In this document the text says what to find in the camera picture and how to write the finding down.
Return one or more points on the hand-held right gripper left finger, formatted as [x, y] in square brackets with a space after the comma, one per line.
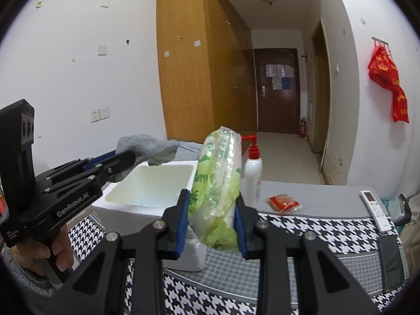
[183, 229]

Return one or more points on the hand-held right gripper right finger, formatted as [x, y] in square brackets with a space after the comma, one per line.
[240, 233]

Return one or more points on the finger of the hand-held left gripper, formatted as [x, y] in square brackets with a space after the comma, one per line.
[98, 159]
[119, 165]

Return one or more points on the grey cloth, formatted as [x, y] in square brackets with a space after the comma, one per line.
[144, 147]

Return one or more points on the white foam box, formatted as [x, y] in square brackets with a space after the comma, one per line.
[147, 183]

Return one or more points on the green-printed tissue pack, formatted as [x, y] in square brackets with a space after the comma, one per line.
[213, 187]

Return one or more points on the person's left forearm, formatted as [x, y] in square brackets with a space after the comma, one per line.
[23, 285]

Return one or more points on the person's left hand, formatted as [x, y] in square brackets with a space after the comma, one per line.
[32, 257]

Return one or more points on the red snack packet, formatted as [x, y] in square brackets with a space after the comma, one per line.
[283, 202]

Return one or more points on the white pump bottle red cap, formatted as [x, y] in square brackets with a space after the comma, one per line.
[252, 177]

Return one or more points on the pale blue crumpled cloth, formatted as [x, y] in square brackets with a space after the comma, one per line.
[188, 151]

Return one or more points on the houndstooth table cover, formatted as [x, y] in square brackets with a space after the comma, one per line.
[331, 224]

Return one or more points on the wooden wardrobe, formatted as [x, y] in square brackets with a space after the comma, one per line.
[190, 72]

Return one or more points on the red fire extinguisher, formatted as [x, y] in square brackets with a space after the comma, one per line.
[302, 129]

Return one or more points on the dark brown entry door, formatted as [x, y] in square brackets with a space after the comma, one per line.
[279, 111]

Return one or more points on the white remote control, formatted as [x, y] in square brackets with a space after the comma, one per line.
[375, 210]

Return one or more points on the dark smartphone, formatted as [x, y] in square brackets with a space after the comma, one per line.
[390, 262]

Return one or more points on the clear plastic packet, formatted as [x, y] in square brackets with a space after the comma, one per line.
[392, 210]

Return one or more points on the blue door notice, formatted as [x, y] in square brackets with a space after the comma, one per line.
[286, 83]

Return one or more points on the wooden side door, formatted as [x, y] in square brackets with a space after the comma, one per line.
[321, 88]

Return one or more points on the white door notice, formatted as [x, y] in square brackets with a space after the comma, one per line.
[277, 70]

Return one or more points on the red plastic bag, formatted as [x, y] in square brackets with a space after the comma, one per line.
[401, 105]
[382, 69]

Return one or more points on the white wall socket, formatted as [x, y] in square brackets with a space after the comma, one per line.
[95, 115]

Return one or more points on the white wall switch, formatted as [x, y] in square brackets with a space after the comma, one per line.
[104, 112]

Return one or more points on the white wall plate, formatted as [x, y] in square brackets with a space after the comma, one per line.
[102, 50]

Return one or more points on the metal wall hook rack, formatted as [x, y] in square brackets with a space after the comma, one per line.
[380, 41]

